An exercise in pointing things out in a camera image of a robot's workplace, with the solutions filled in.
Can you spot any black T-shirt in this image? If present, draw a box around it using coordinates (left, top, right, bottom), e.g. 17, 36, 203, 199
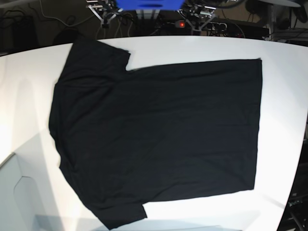
49, 38, 262, 230

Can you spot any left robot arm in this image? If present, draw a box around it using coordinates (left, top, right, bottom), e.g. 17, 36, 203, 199
177, 0, 217, 36

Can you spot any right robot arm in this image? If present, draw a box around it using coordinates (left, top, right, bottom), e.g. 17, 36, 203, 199
86, 0, 123, 28

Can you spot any black power strip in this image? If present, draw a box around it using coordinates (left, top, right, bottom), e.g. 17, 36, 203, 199
175, 20, 228, 32

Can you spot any blue plastic bin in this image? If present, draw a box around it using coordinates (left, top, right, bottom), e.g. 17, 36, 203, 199
116, 0, 185, 11

